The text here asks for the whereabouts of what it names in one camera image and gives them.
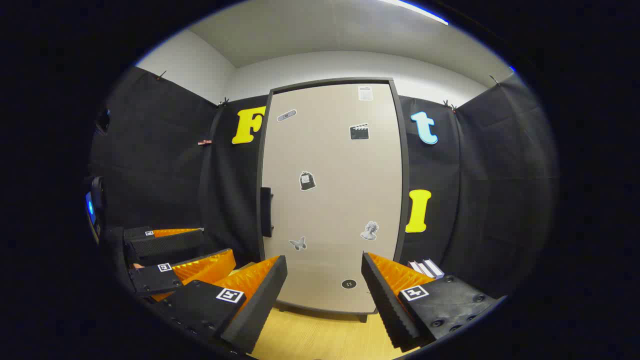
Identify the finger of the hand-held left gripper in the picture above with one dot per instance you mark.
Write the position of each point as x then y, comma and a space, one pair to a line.
165, 245
152, 280

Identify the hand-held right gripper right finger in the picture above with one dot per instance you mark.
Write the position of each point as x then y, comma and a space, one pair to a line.
385, 305

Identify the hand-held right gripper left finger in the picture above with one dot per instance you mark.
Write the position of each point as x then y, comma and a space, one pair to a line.
265, 300

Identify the beige cabinet door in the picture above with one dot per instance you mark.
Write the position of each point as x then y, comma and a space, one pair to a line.
330, 210

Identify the dark grey cabinet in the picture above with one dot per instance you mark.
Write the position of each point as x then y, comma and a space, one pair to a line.
406, 165

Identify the small upright book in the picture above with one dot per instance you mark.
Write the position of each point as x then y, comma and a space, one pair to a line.
434, 268
412, 268
423, 268

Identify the black backdrop cloth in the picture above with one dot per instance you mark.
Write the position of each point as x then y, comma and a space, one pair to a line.
160, 165

